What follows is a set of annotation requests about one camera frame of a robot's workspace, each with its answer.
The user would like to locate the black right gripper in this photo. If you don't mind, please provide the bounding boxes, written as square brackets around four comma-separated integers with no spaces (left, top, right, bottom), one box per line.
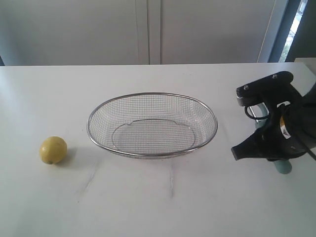
[231,96,311,160]

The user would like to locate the teal handled peeler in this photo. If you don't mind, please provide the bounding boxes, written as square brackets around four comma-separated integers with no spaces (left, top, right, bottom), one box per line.
[246,103,292,174]

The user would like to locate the yellow lemon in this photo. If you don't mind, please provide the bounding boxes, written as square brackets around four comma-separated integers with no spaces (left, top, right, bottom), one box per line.
[39,136,67,164]

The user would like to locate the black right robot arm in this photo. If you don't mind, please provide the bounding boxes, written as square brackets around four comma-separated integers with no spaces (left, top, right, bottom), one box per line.
[231,85,316,161]

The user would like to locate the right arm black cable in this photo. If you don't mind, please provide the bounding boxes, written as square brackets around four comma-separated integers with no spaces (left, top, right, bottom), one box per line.
[244,105,316,158]

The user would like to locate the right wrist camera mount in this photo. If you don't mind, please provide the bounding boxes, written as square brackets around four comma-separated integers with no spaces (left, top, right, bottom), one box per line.
[236,71,302,107]

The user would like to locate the oval wire mesh basket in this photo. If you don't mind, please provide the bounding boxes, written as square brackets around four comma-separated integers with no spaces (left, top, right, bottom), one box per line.
[86,92,218,159]

